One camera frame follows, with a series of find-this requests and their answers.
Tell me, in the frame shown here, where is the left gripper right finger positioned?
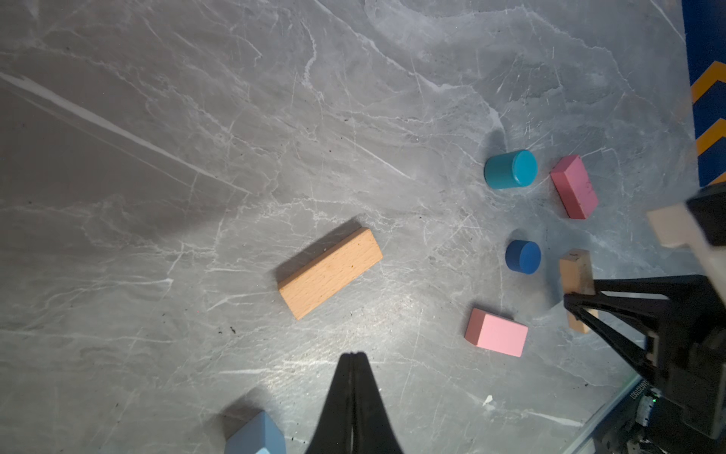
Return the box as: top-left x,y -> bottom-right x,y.
353,352 -> 403,454

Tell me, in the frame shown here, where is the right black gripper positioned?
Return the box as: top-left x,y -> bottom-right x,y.
563,274 -> 725,439

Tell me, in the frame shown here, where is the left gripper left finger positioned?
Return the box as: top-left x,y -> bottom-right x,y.
306,354 -> 355,453

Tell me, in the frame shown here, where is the engraved wood plank block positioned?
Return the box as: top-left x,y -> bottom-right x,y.
558,249 -> 599,335

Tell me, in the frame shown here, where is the plain wood plank block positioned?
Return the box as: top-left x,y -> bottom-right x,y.
278,227 -> 383,320

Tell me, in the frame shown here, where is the light pink rectangular block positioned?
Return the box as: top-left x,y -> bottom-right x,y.
464,308 -> 529,358

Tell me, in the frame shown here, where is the light blue cube block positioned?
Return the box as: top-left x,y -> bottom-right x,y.
224,412 -> 287,454

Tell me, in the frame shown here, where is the dark blue cylinder block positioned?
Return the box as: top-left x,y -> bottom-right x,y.
505,239 -> 542,274

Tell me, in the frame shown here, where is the dark pink rectangular block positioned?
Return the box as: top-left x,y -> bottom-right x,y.
550,155 -> 599,221

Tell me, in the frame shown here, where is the teal cylinder block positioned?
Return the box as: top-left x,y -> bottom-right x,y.
484,149 -> 538,190

